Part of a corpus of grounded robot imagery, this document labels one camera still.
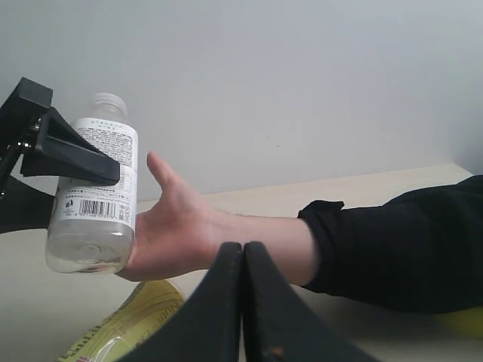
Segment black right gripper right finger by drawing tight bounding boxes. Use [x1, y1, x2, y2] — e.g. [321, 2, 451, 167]
[243, 242, 372, 362]

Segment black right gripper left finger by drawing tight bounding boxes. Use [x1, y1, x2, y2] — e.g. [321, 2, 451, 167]
[122, 242, 242, 362]

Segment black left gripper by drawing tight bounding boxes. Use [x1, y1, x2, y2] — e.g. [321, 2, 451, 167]
[1, 77, 120, 234]

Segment clear bottle floral white label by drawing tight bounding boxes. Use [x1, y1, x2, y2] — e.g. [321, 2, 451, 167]
[45, 93, 138, 274]

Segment person's bare forearm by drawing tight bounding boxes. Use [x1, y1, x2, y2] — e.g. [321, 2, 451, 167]
[204, 210, 320, 286]

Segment yellow bottle red cap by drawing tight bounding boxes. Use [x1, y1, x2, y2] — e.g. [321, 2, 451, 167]
[58, 280, 184, 361]

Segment person's open hand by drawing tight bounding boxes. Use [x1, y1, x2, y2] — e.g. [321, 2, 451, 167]
[117, 152, 242, 282]

